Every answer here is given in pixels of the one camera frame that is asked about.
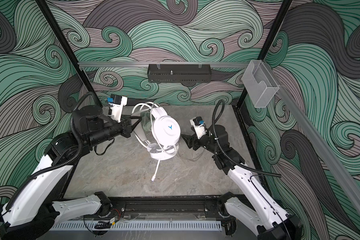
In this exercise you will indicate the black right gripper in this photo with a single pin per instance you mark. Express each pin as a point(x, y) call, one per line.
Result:
point(193, 140)

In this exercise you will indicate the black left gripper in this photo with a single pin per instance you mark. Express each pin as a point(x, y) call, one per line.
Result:
point(126, 125)

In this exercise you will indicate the white headphones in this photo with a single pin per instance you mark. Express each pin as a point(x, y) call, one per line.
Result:
point(165, 130)

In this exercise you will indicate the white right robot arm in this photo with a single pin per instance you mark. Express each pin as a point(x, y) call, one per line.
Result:
point(264, 217)

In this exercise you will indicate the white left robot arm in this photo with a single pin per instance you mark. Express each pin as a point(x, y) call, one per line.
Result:
point(38, 203)

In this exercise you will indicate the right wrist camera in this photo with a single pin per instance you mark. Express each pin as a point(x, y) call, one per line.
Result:
point(199, 126)

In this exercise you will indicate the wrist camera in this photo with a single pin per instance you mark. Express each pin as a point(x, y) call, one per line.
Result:
point(116, 104)
point(199, 126)

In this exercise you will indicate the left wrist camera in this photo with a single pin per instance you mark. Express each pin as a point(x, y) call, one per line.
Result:
point(116, 104)

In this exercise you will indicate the aluminium wall rail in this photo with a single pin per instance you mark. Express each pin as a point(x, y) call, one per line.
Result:
point(133, 64)

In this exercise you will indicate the black perforated wall tray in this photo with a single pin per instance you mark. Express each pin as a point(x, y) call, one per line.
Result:
point(179, 74)

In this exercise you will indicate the clear plastic wall bin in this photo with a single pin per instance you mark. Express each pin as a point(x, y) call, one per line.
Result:
point(260, 83)

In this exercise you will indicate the white slotted cable duct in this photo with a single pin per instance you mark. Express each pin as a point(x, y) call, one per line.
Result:
point(140, 225)

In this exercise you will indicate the black frame post left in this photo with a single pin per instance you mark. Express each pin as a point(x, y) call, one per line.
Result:
point(66, 47)

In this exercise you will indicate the black frame post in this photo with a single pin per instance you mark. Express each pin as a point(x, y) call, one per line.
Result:
point(275, 27)
point(66, 47)

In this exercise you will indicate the black frame post right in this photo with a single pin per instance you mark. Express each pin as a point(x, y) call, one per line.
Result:
point(275, 27)

